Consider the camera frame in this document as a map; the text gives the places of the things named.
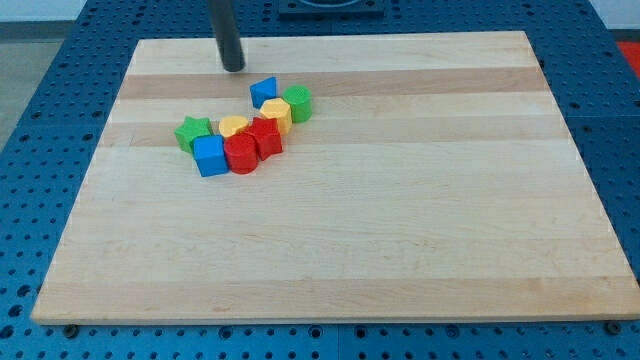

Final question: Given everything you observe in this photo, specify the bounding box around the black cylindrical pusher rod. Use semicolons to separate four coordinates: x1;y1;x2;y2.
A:
206;0;245;72

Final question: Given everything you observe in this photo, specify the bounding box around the red cylinder block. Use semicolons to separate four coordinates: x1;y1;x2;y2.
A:
224;133;258;175

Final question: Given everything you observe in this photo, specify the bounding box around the yellow hexagon block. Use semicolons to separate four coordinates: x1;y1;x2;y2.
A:
259;98;293;135

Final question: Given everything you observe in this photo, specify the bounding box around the green cylinder block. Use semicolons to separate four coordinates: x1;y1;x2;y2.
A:
282;85;313;123

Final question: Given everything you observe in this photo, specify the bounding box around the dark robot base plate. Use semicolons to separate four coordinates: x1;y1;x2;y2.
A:
275;0;387;19

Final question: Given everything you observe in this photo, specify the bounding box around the wooden board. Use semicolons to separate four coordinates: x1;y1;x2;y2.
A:
31;31;639;325

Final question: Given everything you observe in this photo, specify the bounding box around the green star block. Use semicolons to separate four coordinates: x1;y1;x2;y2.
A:
174;116;213;154

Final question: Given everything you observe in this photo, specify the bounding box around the red star block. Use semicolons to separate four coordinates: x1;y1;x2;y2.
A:
246;117;283;161

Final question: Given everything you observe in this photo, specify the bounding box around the yellow heart block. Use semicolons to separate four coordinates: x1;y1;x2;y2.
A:
218;115;249;139

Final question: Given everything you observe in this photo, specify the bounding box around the blue triangle block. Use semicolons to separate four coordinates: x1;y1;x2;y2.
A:
249;77;278;109

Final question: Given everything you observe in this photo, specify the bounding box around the blue cube block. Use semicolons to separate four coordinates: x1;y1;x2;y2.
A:
193;135;229;177

